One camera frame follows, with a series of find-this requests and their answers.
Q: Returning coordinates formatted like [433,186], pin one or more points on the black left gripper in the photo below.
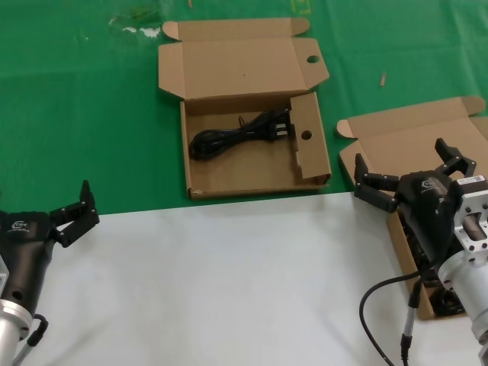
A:
[23,248]

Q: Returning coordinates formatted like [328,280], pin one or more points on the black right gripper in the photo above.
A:
[427,206]

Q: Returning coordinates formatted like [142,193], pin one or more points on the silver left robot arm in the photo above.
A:
[9,328]

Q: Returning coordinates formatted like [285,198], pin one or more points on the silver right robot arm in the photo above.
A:
[472,305]

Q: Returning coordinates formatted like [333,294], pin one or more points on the cardboard box with round holes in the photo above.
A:
[244,175]

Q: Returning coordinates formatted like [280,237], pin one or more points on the white torn tape scraps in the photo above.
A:
[150,32]

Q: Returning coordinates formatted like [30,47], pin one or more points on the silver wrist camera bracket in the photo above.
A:
[472,202]

